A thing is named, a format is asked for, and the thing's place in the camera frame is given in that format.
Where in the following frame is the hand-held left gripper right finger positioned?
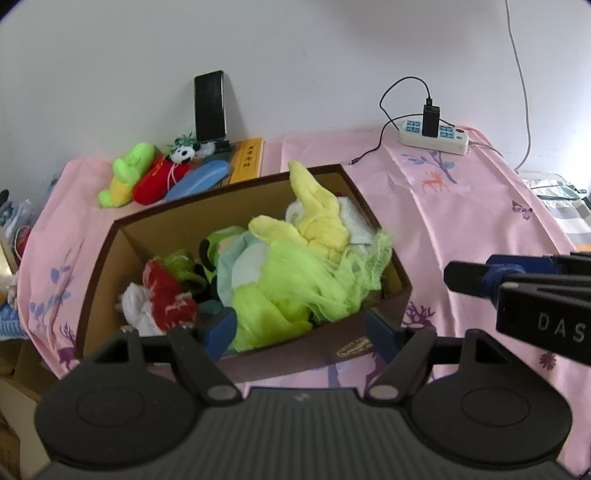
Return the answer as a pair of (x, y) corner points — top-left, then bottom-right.
(365, 308), (509, 402)

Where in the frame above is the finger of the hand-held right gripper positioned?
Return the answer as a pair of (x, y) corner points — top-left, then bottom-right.
(443, 261), (591, 365)
(487, 253), (591, 283)

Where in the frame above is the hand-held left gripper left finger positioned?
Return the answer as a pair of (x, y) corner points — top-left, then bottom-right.
(95, 308), (243, 407)

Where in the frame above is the yellow-green mesh plush toy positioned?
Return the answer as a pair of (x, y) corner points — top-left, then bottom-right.
(228, 231), (395, 352)

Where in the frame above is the brown cardboard box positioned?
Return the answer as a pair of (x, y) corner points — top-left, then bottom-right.
(76, 164), (413, 384)

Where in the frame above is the yellow cloth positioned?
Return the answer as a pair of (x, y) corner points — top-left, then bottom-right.
(249, 160), (349, 264)

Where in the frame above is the teal knitted plush toy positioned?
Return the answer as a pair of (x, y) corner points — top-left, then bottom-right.
(198, 299), (232, 320)

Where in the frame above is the pink printed tablecloth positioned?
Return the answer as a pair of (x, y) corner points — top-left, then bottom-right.
(16, 127), (591, 476)

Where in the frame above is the red and white plush toy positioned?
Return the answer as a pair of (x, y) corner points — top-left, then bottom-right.
(117, 258), (199, 335)

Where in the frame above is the folded striped cloth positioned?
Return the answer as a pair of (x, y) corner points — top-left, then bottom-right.
(526, 175), (591, 250)

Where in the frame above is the green fuzzy plush toy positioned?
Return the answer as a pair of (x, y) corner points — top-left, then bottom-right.
(159, 249), (208, 292)

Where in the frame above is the green plush doll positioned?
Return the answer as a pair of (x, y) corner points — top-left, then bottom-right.
(198, 226), (247, 280)

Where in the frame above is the white power strip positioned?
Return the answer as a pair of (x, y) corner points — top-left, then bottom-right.
(398, 117), (469, 155)

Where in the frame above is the blue case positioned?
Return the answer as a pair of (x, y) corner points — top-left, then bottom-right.
(164, 159), (230, 203)

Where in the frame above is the black charger plug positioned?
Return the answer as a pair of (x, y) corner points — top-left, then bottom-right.
(422, 104), (441, 138)

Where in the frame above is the yellow box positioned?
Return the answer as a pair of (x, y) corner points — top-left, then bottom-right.
(228, 137), (264, 184)

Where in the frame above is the lime green plush toy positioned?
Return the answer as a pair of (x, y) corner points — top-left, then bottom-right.
(98, 142), (155, 208)

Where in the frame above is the panda plush toy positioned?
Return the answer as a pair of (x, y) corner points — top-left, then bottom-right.
(168, 131), (218, 163)

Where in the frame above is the black phone stand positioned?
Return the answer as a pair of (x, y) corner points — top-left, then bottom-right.
(196, 136), (234, 155)

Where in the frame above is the blue patterned cloth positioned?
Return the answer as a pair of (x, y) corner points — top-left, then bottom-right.
(0, 302), (28, 342)

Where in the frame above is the black phone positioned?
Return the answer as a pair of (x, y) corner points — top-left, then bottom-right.
(194, 70), (228, 141)

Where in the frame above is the white power cable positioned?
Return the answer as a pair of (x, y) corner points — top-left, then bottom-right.
(467, 0), (532, 172)

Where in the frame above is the black charging cable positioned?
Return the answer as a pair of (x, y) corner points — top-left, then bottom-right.
(351, 76), (437, 166)

